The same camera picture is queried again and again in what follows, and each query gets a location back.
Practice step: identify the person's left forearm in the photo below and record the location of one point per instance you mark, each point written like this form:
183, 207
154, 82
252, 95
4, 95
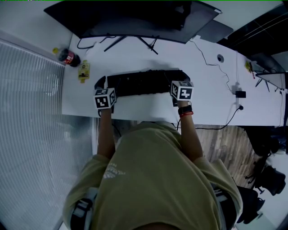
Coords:
105, 134

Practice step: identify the white desk leg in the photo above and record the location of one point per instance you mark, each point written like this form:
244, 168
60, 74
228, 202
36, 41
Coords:
94, 134

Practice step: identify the grey divider panel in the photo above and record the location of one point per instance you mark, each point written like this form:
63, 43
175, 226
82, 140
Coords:
216, 30

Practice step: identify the black smartwatch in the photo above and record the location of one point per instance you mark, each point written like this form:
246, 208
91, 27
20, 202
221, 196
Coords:
185, 109

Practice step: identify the black monitor stand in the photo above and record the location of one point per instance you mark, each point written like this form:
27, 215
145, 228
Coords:
146, 43

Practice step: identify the small yellow packet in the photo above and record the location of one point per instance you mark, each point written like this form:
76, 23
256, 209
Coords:
248, 66

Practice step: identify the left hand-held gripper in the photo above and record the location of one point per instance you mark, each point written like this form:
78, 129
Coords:
103, 101

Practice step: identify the black power adapter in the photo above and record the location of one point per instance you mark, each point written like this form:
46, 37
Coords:
240, 94

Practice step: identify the black keyboard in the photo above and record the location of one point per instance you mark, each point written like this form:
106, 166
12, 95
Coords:
139, 83

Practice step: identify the black wall plug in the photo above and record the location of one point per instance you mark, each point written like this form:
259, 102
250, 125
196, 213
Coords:
240, 107

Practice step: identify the black side monitor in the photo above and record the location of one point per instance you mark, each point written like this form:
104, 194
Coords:
273, 78

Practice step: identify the black office chair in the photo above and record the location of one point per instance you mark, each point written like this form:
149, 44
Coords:
249, 204
267, 170

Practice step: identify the black curved monitor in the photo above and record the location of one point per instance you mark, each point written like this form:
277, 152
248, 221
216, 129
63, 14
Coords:
130, 18

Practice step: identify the person's right forearm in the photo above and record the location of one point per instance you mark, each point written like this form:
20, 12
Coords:
190, 137

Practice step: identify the white charger plug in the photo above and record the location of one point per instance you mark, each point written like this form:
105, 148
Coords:
196, 38

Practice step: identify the red wristband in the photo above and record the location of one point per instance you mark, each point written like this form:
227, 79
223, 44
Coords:
186, 114

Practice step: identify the olive t-shirt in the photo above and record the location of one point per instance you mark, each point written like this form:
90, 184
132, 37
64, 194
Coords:
153, 179

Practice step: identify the yellow snack packet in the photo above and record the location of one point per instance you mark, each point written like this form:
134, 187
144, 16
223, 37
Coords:
84, 70

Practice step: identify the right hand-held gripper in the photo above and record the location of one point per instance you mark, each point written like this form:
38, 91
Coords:
185, 93

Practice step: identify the dark cola bottle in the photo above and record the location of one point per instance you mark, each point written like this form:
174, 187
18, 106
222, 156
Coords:
68, 57

